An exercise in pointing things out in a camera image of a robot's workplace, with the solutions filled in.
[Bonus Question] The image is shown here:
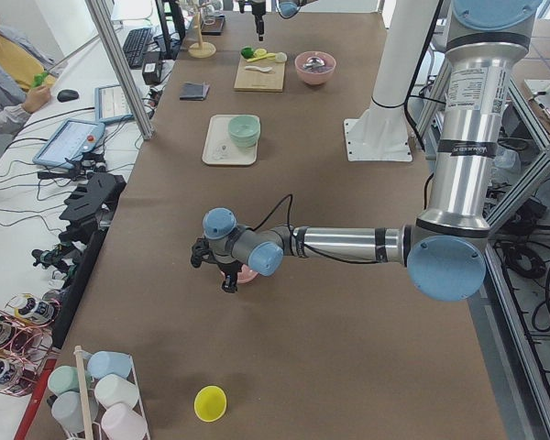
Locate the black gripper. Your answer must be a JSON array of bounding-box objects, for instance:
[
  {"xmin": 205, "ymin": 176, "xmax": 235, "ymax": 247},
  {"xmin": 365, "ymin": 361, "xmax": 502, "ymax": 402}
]
[
  {"xmin": 214, "ymin": 256, "xmax": 243, "ymax": 293},
  {"xmin": 237, "ymin": 0, "xmax": 267, "ymax": 42}
]

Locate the person in grey jacket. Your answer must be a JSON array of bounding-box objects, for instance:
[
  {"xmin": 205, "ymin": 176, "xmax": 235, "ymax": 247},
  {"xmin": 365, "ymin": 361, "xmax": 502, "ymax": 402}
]
[{"xmin": 0, "ymin": 0, "xmax": 59, "ymax": 175}]

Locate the white steamed bun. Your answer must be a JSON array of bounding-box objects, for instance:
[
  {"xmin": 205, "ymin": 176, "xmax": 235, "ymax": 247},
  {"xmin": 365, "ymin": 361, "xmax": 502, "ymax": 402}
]
[{"xmin": 275, "ymin": 52, "xmax": 287, "ymax": 63}]

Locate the large pink ice bowl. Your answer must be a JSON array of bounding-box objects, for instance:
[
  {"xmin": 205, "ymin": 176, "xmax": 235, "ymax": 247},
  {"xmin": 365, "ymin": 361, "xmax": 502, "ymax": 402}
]
[{"xmin": 294, "ymin": 50, "xmax": 336, "ymax": 85}]

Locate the green bowl stack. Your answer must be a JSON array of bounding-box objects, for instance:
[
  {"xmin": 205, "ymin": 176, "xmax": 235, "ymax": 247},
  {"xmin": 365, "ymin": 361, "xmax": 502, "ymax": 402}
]
[{"xmin": 227, "ymin": 115, "xmax": 261, "ymax": 148}]

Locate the green lime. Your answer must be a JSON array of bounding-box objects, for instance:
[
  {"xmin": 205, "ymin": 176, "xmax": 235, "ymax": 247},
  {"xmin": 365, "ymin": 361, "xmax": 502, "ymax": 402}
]
[{"xmin": 240, "ymin": 47, "xmax": 255, "ymax": 60}]

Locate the pastel cup rack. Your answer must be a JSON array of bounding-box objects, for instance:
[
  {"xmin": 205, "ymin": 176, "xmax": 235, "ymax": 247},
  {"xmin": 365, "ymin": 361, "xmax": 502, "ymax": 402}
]
[{"xmin": 48, "ymin": 346, "xmax": 151, "ymax": 439}]

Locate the blue teach pendant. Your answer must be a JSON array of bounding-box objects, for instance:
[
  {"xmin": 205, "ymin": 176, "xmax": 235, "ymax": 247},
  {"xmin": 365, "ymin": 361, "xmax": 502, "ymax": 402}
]
[{"xmin": 32, "ymin": 119, "xmax": 105, "ymax": 169}]

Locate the wooden mug tree stand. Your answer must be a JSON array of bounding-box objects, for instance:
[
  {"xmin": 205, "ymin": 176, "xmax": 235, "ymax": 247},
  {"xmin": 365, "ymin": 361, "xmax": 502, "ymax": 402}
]
[{"xmin": 181, "ymin": 0, "xmax": 216, "ymax": 59}]

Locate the black keyboard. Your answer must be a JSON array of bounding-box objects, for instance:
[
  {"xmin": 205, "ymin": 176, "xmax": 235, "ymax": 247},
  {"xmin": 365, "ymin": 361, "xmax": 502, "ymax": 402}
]
[{"xmin": 122, "ymin": 27, "xmax": 153, "ymax": 70}]

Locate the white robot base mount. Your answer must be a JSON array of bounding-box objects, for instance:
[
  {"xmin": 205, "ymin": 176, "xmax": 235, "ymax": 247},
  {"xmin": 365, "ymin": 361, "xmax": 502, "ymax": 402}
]
[{"xmin": 344, "ymin": 0, "xmax": 442, "ymax": 162}]

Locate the black computer mouse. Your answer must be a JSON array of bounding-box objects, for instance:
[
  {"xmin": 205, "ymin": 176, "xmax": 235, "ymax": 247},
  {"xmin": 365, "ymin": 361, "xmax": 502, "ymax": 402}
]
[{"xmin": 57, "ymin": 89, "xmax": 80, "ymax": 103}]

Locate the small pink bowl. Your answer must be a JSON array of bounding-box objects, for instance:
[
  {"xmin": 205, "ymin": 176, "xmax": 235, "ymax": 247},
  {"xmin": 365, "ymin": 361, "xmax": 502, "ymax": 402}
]
[{"xmin": 237, "ymin": 264, "xmax": 259, "ymax": 284}]

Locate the black tool holder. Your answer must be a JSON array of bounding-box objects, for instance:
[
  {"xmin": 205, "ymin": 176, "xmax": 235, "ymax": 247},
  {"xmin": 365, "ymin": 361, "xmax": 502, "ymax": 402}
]
[{"xmin": 59, "ymin": 172, "xmax": 127, "ymax": 245}]

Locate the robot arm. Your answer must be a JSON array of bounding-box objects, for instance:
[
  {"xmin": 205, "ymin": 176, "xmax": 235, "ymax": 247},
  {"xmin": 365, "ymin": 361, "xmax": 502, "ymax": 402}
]
[
  {"xmin": 237, "ymin": 0, "xmax": 314, "ymax": 42},
  {"xmin": 191, "ymin": 1, "xmax": 539, "ymax": 301}
]

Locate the cream rabbit tray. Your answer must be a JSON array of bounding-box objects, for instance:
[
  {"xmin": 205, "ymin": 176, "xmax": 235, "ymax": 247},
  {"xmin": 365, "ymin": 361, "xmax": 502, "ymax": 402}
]
[{"xmin": 202, "ymin": 115, "xmax": 258, "ymax": 166}]

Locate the yellow plastic cup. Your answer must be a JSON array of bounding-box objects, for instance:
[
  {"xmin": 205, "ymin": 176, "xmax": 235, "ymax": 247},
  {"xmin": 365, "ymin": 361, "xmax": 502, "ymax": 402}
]
[{"xmin": 193, "ymin": 385, "xmax": 227, "ymax": 423}]

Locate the grey folded cloth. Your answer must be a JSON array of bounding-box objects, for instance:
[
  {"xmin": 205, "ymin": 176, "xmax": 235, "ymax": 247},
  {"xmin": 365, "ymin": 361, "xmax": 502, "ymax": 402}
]
[{"xmin": 180, "ymin": 82, "xmax": 210, "ymax": 101}]

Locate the white ceramic spoon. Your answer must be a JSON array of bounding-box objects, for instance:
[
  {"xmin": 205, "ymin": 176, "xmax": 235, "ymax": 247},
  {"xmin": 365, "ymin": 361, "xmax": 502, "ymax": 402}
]
[{"xmin": 244, "ymin": 65, "xmax": 273, "ymax": 73}]

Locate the yellow plastic knife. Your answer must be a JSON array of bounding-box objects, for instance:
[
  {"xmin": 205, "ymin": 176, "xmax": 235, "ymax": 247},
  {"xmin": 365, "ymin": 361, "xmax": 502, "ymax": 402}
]
[{"xmin": 247, "ymin": 52, "xmax": 277, "ymax": 62}]

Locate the bamboo cutting board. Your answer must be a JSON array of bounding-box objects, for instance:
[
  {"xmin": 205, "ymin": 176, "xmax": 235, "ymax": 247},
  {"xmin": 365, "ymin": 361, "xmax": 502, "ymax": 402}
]
[{"xmin": 234, "ymin": 58, "xmax": 286, "ymax": 93}]

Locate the aluminium frame post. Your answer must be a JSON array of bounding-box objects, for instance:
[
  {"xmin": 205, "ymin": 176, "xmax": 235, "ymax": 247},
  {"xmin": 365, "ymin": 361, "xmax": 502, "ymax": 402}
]
[{"xmin": 84, "ymin": 0, "xmax": 154, "ymax": 140}]

